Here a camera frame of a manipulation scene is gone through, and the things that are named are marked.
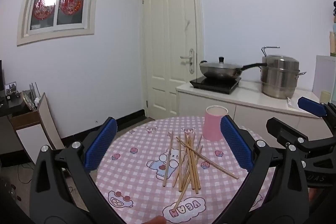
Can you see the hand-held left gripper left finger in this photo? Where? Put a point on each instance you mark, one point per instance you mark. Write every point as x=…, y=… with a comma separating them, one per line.
x=101, y=145

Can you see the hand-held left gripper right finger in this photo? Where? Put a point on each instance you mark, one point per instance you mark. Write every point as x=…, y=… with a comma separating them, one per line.
x=236, y=142

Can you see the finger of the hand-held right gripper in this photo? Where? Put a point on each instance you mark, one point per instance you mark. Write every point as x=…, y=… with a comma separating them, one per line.
x=311, y=106
x=283, y=132

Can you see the pink paper cup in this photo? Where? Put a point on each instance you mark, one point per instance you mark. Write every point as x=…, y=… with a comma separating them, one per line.
x=211, y=124

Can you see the bunch of wooden chopsticks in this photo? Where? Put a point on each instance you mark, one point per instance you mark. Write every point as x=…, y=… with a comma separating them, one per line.
x=194, y=169

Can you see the person's right hand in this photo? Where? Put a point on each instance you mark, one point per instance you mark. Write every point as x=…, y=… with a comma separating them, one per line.
x=312, y=195

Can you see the person's left hand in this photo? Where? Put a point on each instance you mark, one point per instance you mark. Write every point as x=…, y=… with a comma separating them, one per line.
x=157, y=220

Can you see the cream container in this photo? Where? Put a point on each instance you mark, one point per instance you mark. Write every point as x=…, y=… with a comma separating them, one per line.
x=325, y=96

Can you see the white tag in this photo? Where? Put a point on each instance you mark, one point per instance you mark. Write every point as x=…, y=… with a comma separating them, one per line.
x=289, y=102

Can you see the white kitchen cabinet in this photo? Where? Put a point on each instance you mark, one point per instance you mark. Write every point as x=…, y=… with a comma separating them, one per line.
x=252, y=113

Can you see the white appliance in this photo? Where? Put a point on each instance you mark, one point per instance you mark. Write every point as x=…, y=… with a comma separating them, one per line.
x=323, y=74

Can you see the stainless steel steamer pot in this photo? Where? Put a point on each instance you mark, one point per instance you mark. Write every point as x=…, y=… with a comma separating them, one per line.
x=279, y=77

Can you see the pink checkered cartoon tablecloth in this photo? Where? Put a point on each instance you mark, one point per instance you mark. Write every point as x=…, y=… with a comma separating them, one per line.
x=136, y=174

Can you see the black induction cooktop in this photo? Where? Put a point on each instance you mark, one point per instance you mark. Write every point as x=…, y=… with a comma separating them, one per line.
x=215, y=83

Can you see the brown white side cabinet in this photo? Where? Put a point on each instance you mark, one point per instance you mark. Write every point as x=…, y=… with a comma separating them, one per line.
x=34, y=132

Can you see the beige container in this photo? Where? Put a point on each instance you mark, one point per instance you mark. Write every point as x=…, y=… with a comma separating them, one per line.
x=332, y=41

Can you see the wok lid black knob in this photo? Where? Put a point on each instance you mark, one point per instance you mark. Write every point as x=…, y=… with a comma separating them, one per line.
x=220, y=63

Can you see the round clock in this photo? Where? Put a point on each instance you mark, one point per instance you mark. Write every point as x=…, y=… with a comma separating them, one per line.
x=27, y=100

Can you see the metal rack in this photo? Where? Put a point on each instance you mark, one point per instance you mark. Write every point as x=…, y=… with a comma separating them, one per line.
x=34, y=88

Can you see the dark wooden desk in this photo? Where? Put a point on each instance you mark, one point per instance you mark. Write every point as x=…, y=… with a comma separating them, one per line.
x=6, y=121

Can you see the cream panel door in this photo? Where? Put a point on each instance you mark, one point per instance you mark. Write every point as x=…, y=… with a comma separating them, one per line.
x=170, y=43

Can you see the cream framed window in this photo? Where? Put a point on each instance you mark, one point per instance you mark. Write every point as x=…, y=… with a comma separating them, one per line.
x=59, y=7

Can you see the red paper-cut window decoration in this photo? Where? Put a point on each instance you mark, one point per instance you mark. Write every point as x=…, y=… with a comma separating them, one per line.
x=70, y=3
x=42, y=7

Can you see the photo frame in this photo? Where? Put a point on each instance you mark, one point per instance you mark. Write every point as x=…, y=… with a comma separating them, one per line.
x=10, y=87

